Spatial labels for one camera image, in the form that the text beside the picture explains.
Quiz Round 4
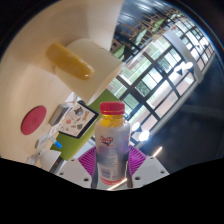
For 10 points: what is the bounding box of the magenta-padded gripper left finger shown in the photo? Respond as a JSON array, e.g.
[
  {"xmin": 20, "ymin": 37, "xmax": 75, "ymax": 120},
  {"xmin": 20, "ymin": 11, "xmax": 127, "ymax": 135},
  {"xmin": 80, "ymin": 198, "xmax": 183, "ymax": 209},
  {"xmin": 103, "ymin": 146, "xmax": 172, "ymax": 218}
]
[{"xmin": 54, "ymin": 145, "xmax": 100, "ymax": 190}]

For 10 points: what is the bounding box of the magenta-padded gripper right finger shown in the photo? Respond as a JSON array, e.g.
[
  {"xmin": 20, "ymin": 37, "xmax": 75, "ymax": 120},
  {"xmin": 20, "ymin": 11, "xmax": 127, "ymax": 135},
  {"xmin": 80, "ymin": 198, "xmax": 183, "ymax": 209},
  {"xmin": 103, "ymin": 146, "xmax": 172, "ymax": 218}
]
[{"xmin": 126, "ymin": 144, "xmax": 171, "ymax": 189}]

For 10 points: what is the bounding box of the clear red-capped drink bottle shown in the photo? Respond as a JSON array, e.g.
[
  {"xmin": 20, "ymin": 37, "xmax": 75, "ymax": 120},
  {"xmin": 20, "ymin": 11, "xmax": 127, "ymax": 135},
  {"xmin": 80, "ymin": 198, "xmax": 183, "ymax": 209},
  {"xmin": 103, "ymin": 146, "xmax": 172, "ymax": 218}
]
[{"xmin": 94, "ymin": 101, "xmax": 131, "ymax": 186}]

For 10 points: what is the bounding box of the long curved light strip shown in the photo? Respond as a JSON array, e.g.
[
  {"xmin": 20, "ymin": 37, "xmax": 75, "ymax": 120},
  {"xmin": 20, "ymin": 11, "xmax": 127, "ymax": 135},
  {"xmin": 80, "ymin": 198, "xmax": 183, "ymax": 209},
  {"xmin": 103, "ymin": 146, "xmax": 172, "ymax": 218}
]
[{"xmin": 106, "ymin": 145, "xmax": 164, "ymax": 191}]

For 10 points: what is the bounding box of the green upholstered bench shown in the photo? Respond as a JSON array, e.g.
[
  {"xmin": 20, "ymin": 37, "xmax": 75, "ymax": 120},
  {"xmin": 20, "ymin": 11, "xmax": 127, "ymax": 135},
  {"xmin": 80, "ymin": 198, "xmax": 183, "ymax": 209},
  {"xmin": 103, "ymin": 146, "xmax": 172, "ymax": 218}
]
[{"xmin": 49, "ymin": 88, "xmax": 121, "ymax": 162}]

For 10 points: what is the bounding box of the small blue-capped white bottle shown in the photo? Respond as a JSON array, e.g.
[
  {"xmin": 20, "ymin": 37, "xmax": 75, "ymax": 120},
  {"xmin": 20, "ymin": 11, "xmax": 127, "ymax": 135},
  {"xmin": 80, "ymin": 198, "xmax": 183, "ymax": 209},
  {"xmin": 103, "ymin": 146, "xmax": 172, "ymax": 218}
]
[{"xmin": 48, "ymin": 135, "xmax": 64, "ymax": 150}]

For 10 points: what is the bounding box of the group of pendant ceiling lamps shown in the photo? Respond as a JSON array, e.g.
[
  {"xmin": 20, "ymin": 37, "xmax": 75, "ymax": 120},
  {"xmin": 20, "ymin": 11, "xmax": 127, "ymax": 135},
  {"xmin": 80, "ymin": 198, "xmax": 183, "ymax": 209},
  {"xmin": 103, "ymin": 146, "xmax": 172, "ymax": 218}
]
[{"xmin": 130, "ymin": 60, "xmax": 195, "ymax": 143}]

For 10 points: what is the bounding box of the black tablet with stickers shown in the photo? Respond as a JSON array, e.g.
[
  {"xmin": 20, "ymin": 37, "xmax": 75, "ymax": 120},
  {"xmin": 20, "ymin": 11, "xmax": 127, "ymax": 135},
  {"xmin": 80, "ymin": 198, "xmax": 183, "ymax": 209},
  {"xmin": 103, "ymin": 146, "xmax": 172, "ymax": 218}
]
[{"xmin": 57, "ymin": 100, "xmax": 100, "ymax": 140}]

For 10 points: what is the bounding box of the small dark flat box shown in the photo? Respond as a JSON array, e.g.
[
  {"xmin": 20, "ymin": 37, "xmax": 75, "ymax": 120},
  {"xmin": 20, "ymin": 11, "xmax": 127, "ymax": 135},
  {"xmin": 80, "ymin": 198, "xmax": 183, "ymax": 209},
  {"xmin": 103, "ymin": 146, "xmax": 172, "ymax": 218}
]
[{"xmin": 48, "ymin": 103, "xmax": 71, "ymax": 127}]

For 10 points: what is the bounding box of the flat round red coaster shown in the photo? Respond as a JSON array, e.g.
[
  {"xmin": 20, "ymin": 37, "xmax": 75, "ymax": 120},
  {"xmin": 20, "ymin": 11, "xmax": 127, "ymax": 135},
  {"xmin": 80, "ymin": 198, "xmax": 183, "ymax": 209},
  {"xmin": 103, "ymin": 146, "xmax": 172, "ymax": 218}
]
[{"xmin": 20, "ymin": 105, "xmax": 48, "ymax": 136}]

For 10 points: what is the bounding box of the group of wooden green-seated chairs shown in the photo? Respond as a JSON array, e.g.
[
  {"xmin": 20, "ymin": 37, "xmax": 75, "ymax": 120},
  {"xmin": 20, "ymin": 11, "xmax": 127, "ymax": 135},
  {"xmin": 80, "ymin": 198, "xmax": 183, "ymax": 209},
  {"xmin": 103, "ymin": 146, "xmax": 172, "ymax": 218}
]
[{"xmin": 109, "ymin": 6, "xmax": 176, "ymax": 62}]

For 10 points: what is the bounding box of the cream mug with yellow handle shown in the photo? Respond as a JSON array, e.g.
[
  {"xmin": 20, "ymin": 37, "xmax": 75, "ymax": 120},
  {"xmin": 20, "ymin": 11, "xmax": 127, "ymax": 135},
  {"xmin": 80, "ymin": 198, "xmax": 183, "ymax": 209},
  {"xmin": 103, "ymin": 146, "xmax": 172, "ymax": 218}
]
[{"xmin": 45, "ymin": 38, "xmax": 125, "ymax": 105}]

